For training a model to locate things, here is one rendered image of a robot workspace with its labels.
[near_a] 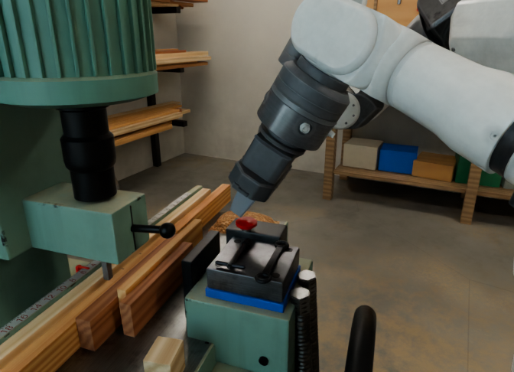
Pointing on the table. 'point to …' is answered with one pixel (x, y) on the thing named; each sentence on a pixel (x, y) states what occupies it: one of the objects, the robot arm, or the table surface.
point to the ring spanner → (271, 262)
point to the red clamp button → (246, 223)
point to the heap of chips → (237, 217)
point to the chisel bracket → (86, 223)
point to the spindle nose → (89, 152)
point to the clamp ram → (200, 260)
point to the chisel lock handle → (167, 230)
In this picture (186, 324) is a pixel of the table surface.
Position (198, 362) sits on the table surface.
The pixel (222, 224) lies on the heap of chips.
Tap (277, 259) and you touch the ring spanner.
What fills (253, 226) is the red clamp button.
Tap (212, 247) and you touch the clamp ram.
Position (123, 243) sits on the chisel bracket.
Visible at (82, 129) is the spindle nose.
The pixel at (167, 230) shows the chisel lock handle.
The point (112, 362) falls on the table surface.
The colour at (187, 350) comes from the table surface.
